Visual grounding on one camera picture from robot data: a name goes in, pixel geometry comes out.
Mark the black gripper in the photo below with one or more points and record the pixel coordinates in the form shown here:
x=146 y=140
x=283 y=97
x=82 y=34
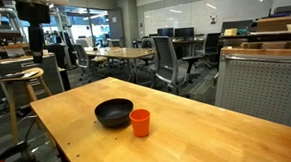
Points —
x=33 y=13

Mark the orange plastic cup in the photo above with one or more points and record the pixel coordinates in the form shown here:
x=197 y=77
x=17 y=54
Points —
x=140 y=124

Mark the black bowl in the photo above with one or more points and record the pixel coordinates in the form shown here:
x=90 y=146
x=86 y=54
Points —
x=114 y=114

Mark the dark high-back chair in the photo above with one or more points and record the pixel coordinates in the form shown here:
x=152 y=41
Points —
x=56 y=55

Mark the metal storage shelf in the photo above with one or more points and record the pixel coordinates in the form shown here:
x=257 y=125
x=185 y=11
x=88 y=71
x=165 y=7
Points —
x=3 y=33

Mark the gray cabinet with wooden top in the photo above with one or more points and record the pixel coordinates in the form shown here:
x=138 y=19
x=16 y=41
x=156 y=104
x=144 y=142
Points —
x=50 y=72

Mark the dark flat device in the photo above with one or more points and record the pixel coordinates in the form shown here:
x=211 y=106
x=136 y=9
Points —
x=15 y=75

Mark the wooden stool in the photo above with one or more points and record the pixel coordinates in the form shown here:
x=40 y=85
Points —
x=31 y=90

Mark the gray door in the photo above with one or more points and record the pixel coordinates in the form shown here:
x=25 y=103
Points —
x=115 y=24

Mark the wooden conference table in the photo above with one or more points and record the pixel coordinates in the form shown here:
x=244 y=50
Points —
x=124 y=53

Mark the black tripod stand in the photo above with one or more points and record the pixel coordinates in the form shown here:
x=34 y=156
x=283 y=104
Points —
x=22 y=152

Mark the small black computer monitor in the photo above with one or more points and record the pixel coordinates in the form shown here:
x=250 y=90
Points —
x=184 y=32
x=165 y=32

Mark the gray mesh office chair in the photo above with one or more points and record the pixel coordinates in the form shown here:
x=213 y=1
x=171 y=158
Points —
x=166 y=61

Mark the glass whiteboard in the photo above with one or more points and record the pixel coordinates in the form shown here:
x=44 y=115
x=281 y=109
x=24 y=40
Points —
x=195 y=13

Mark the black office chair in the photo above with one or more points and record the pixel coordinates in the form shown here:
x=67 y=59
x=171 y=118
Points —
x=211 y=46

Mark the small picture on whiteboard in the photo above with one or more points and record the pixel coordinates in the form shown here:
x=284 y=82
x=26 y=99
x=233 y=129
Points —
x=213 y=19

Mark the large black computer monitor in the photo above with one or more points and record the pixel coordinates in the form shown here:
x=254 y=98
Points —
x=236 y=25

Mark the dark long desk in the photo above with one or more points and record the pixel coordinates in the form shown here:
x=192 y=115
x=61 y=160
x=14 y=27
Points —
x=263 y=37

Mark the gray perforated metal cart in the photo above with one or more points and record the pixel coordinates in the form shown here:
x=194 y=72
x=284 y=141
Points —
x=262 y=88

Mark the wooden crate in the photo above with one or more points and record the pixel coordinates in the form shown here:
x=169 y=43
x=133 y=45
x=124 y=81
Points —
x=277 y=23

